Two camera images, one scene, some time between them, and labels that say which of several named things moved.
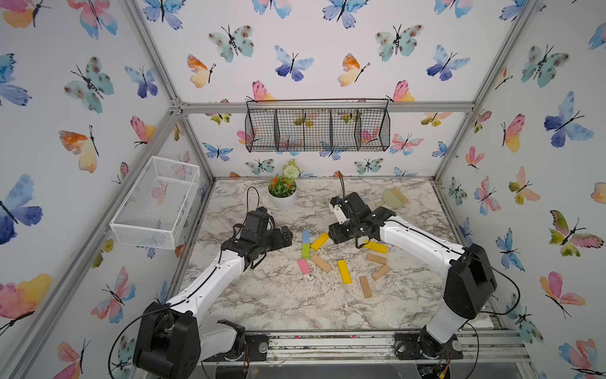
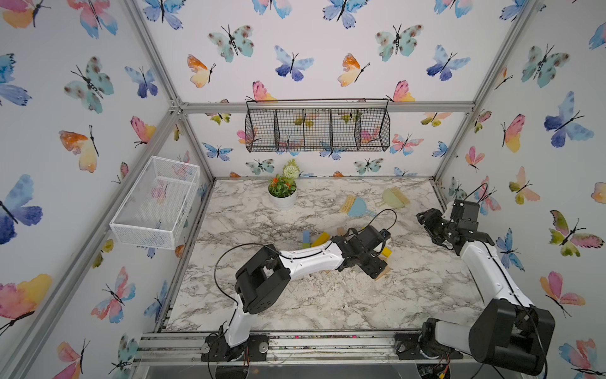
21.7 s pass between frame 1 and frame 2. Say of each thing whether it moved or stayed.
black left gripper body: moved
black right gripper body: moved
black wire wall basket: stayed
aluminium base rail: stayed
